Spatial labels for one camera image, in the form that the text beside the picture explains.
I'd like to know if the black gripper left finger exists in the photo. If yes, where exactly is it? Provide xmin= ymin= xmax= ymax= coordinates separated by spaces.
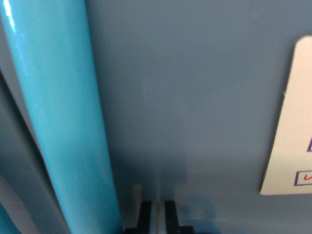
xmin=136 ymin=200 xmax=154 ymax=234

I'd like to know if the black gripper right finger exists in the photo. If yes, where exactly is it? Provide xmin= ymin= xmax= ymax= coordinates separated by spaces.
xmin=164 ymin=200 xmax=181 ymax=234

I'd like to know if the cream grocery checklist card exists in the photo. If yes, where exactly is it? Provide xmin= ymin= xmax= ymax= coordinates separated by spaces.
xmin=259 ymin=35 xmax=312 ymax=196

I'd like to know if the teal fridge door handle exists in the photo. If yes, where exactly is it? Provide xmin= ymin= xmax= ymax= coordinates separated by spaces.
xmin=0 ymin=201 xmax=21 ymax=234
xmin=0 ymin=0 xmax=123 ymax=234

